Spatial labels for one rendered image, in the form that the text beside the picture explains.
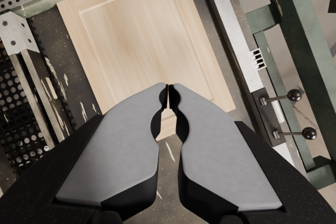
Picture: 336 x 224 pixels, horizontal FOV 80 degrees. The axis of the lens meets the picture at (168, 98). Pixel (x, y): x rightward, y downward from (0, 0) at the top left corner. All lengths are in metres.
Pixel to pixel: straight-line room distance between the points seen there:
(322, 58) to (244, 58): 0.26
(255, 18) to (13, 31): 0.82
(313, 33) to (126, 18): 0.63
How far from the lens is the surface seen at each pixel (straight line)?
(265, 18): 0.89
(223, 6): 0.77
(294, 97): 0.67
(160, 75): 0.71
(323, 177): 1.02
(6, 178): 0.90
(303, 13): 0.86
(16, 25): 0.82
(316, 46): 0.86
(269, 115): 0.76
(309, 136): 0.71
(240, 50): 0.74
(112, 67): 0.73
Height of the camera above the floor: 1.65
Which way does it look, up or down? 35 degrees down
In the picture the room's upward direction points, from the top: 157 degrees clockwise
